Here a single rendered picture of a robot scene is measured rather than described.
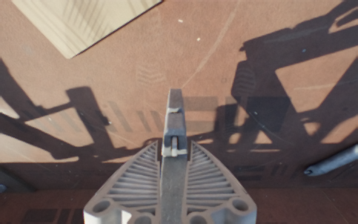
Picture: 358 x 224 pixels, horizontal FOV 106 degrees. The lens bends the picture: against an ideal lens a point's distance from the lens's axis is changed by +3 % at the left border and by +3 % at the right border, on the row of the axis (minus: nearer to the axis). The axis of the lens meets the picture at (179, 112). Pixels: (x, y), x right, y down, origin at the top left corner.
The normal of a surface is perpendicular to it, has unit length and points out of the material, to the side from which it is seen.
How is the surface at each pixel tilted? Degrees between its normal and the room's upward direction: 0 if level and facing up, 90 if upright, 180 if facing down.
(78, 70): 0
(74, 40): 0
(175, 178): 91
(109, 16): 0
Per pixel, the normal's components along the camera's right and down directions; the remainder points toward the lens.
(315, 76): 0.01, 0.62
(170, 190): 0.01, -0.80
